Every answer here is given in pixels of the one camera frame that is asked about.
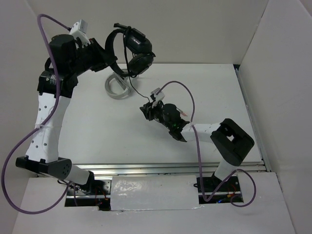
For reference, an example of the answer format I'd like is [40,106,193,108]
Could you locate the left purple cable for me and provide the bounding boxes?
[0,14,77,215]

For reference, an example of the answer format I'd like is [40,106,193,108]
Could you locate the white taped cover plate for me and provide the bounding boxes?
[110,175,199,211]

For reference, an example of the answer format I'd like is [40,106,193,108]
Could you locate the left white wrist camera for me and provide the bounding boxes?
[69,19,90,46]

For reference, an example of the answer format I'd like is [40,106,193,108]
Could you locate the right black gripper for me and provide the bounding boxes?
[140,99,173,130]

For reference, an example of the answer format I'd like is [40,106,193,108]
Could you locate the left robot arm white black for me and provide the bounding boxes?
[16,34,111,195]

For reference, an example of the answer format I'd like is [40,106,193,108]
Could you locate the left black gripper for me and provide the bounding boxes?
[69,38,117,77]

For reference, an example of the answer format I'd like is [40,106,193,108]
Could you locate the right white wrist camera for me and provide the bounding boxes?
[150,88,165,108]

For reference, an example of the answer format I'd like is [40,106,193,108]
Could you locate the grey white headphone stand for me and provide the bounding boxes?
[104,72,139,100]

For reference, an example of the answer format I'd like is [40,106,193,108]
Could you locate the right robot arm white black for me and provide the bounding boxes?
[140,101,254,191]

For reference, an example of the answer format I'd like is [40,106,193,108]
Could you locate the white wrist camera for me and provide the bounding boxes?
[69,19,90,46]
[150,88,165,108]

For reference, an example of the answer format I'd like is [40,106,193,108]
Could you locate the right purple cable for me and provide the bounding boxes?
[156,80,257,208]

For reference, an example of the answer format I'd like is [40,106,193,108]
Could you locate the black headphones with cable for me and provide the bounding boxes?
[105,23,156,100]

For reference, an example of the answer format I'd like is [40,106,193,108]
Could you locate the purple cable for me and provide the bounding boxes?
[156,80,257,208]
[0,14,77,215]

